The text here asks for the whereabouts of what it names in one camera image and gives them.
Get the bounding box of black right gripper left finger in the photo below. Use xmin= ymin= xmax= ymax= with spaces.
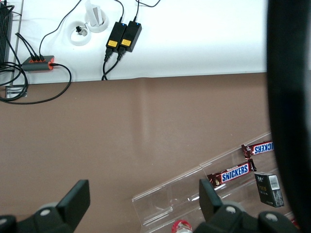
xmin=0 ymin=179 xmax=91 ymax=233

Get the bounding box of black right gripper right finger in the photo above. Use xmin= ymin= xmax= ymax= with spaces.
xmin=193 ymin=178 xmax=300 ymax=233

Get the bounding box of Snickers chocolate bar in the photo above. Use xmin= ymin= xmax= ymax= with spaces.
xmin=206 ymin=159 xmax=258 ymax=190
xmin=241 ymin=141 xmax=274 ymax=160

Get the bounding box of small black carton box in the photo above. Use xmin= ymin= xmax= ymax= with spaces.
xmin=254 ymin=171 xmax=285 ymax=208

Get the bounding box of clear acrylic stepped stand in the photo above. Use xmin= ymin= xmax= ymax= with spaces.
xmin=131 ymin=131 xmax=300 ymax=233

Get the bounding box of small silver metal plate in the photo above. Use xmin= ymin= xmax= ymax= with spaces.
xmin=4 ymin=85 xmax=28 ymax=98

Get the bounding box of grey orange USB hub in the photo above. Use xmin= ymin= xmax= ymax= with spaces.
xmin=21 ymin=55 xmax=55 ymax=72

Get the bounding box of small black white clip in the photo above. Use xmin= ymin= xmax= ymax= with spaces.
xmin=75 ymin=25 xmax=88 ymax=37

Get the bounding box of black power adapter yellow label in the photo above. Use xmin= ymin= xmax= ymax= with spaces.
xmin=105 ymin=21 xmax=128 ymax=51
xmin=119 ymin=20 xmax=143 ymax=53

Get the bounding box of black ribbed metal device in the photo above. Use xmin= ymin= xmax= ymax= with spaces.
xmin=0 ymin=4 xmax=14 ymax=65

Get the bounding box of thick black blurred cable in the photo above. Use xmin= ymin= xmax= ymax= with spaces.
xmin=265 ymin=0 xmax=311 ymax=230

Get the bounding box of long looping black cable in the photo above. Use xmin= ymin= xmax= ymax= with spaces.
xmin=0 ymin=63 xmax=73 ymax=105

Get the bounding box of black adapter power cord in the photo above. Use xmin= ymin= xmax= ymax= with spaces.
xmin=101 ymin=47 xmax=115 ymax=81
xmin=102 ymin=50 xmax=125 ymax=81

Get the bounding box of thin black hub cable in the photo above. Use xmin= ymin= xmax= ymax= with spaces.
xmin=38 ymin=0 xmax=83 ymax=57

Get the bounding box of silver aluminium rail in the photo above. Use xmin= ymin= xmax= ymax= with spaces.
xmin=11 ymin=0 xmax=25 ymax=86

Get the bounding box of thin black adapter cable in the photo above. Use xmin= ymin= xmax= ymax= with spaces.
xmin=133 ymin=0 xmax=161 ymax=23
xmin=114 ymin=0 xmax=125 ymax=24

